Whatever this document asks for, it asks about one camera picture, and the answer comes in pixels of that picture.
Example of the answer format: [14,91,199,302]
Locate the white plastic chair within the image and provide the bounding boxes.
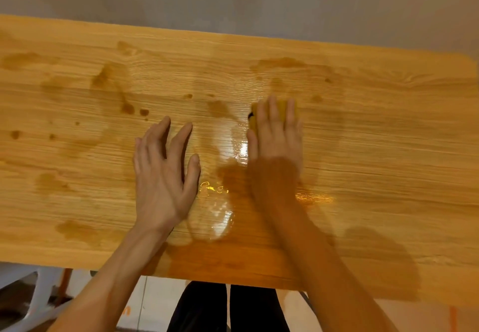
[0,262,77,332]

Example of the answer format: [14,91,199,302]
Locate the wooden table leg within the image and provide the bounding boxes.
[55,268,74,304]

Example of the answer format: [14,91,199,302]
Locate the person's left hand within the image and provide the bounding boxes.
[133,116,201,233]

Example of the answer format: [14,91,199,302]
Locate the person's black trousers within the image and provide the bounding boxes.
[166,281,292,332]

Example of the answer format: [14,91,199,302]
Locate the person's right hand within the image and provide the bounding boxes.
[246,96,304,203]

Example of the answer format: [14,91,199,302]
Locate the person's left forearm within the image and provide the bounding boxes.
[48,221,173,332]

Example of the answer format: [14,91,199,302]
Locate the yellow sponge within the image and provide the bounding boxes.
[248,98,301,132]

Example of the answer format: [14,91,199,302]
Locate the person's right forearm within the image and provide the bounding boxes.
[251,193,399,332]

